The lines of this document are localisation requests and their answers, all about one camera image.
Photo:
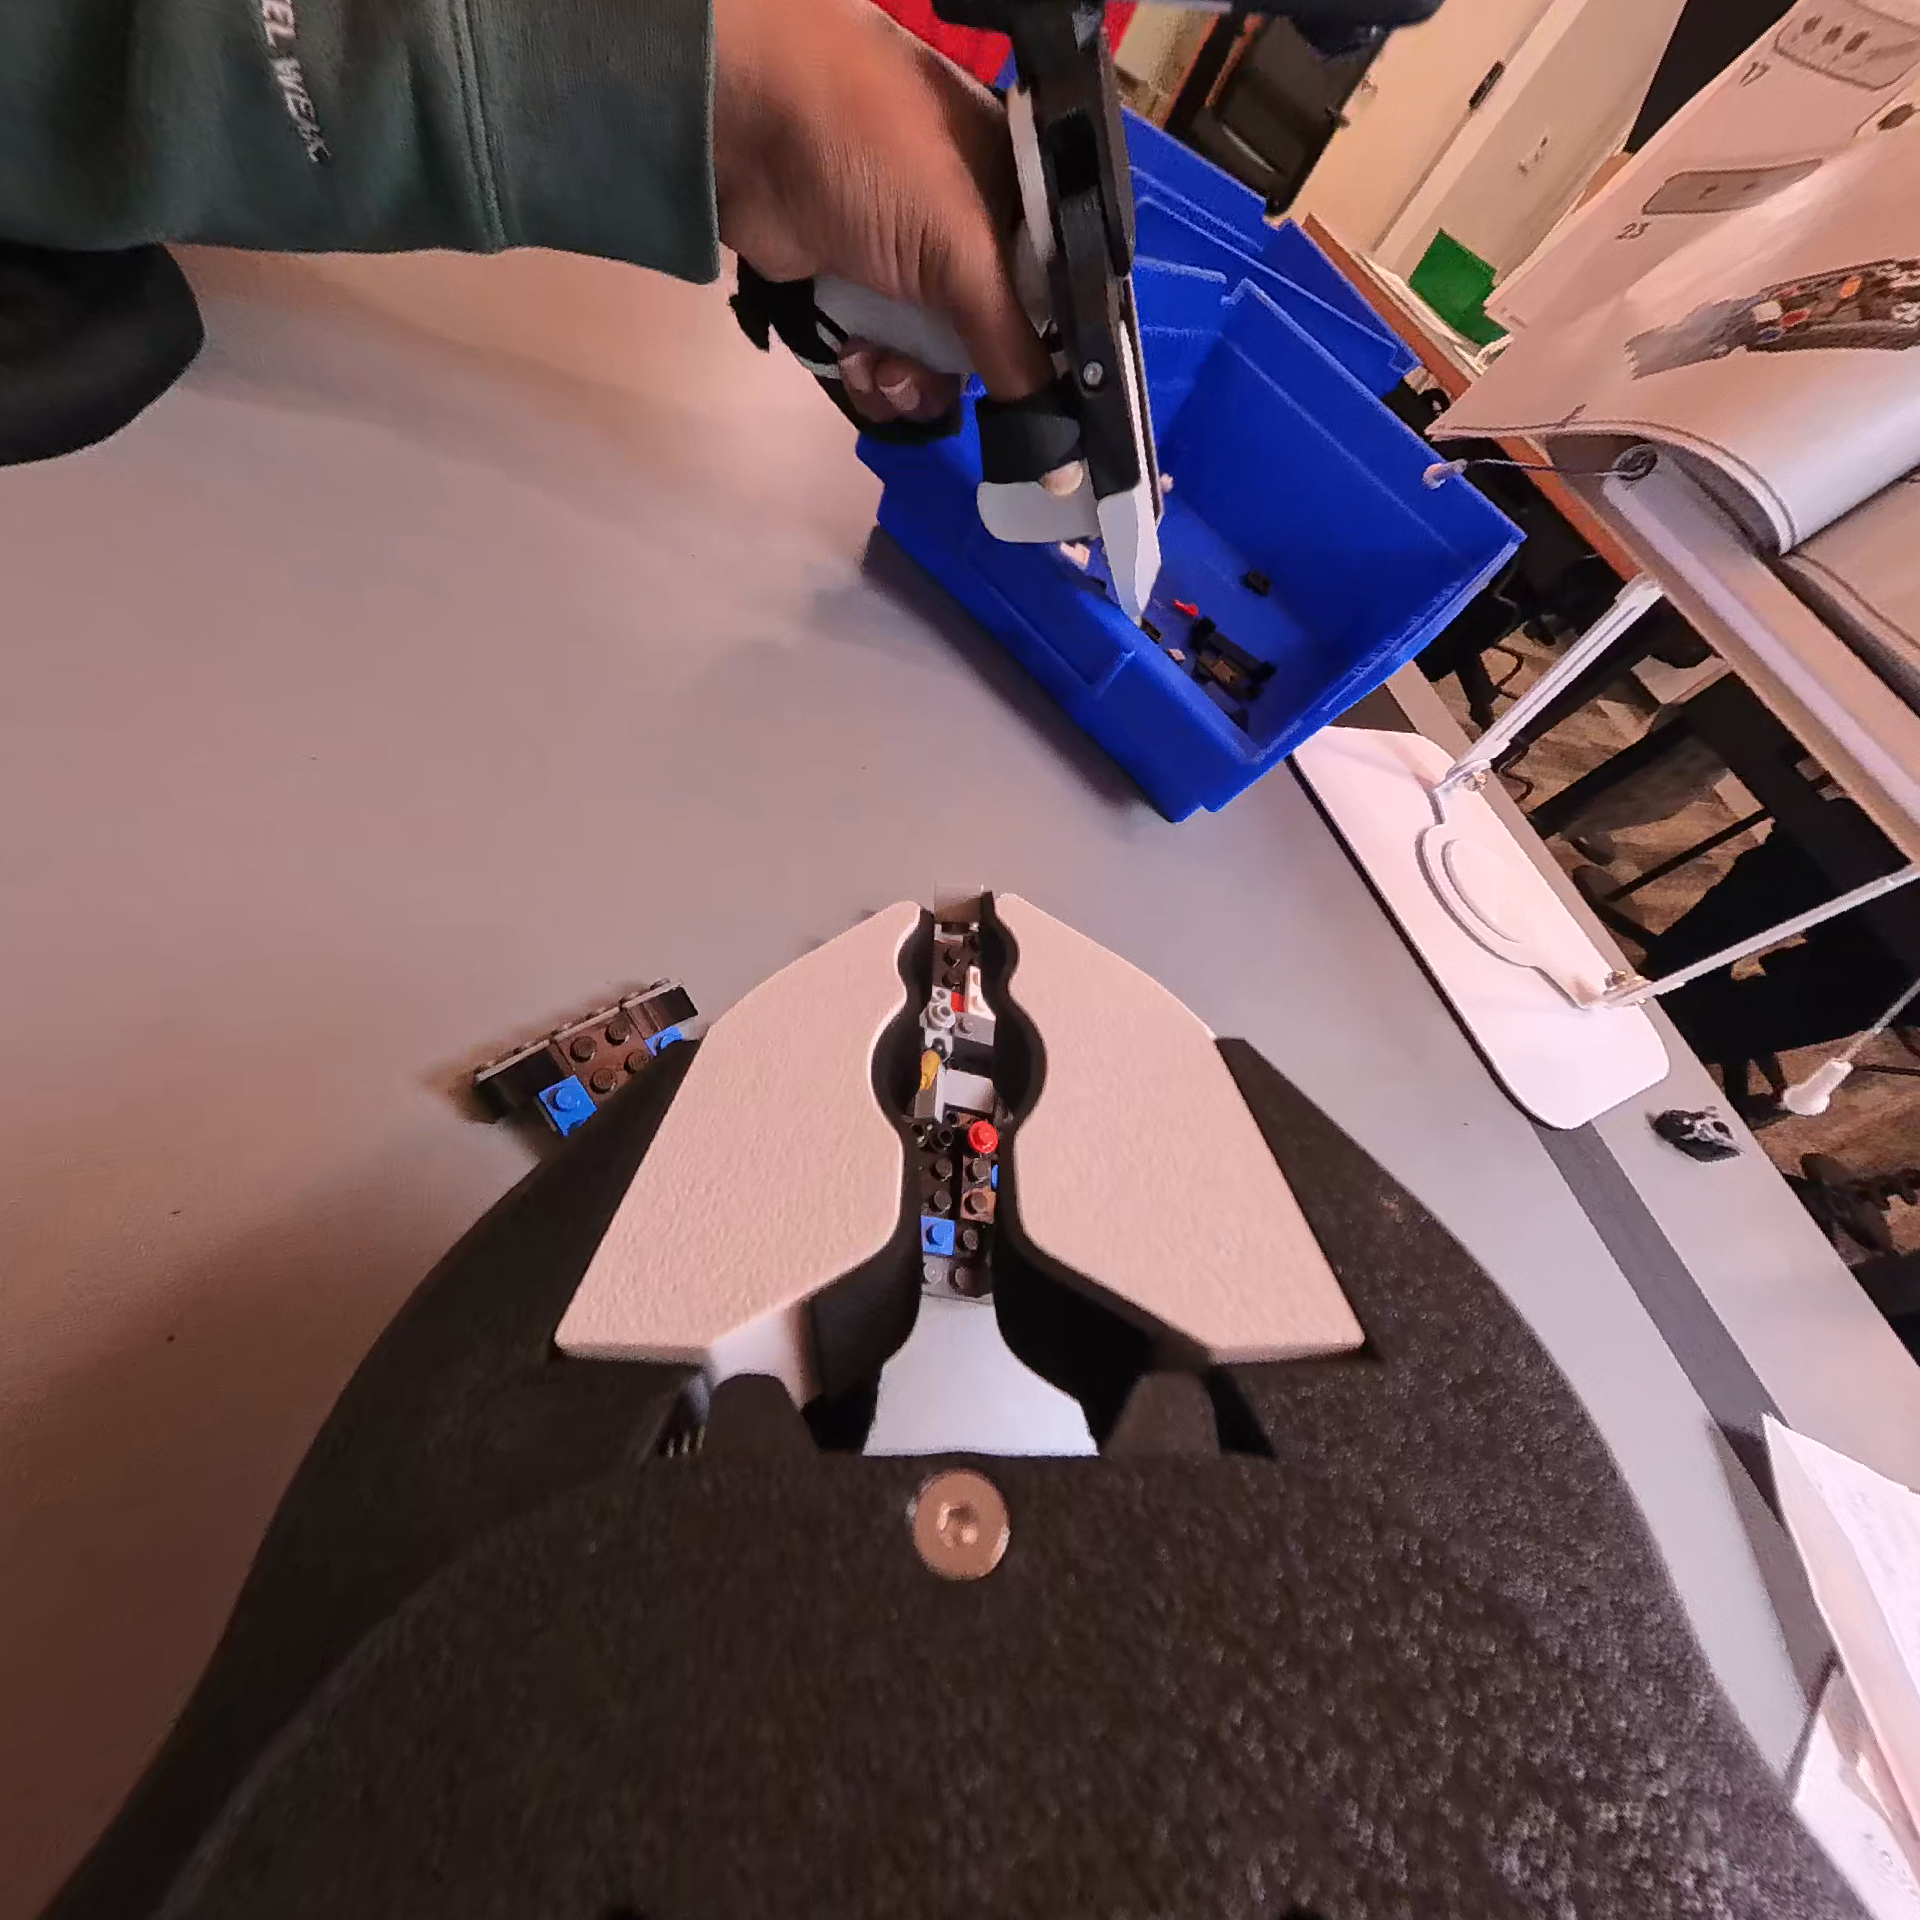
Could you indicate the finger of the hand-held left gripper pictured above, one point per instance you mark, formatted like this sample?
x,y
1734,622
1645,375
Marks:
x,y
1120,391
1044,241

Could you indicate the lego instruction booklet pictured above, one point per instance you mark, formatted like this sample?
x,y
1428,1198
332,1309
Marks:
x,y
1771,270

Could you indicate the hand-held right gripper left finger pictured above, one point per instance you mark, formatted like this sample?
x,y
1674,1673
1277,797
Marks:
x,y
736,1201

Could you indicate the lego pieces pile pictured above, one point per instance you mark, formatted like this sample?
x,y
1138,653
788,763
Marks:
x,y
1216,646

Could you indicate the white book stand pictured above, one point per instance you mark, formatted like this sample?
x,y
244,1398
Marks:
x,y
1501,931

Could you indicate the lego car model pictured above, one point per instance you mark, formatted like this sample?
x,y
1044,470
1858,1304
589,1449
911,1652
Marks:
x,y
960,1110

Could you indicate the green box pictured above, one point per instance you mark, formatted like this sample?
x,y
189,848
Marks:
x,y
1456,286

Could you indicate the small black lego piece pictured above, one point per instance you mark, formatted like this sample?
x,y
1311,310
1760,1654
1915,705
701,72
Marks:
x,y
1696,1129

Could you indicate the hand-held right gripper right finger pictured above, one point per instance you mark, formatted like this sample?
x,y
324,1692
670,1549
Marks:
x,y
1187,1201

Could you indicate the white paper sheets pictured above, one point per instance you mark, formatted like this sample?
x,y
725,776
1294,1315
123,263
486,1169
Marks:
x,y
1860,1621

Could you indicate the black blue lego subassembly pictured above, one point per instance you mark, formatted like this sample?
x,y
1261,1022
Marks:
x,y
587,1056

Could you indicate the blue plastic bin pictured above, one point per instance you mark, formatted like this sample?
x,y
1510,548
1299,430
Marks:
x,y
1350,511
1290,257

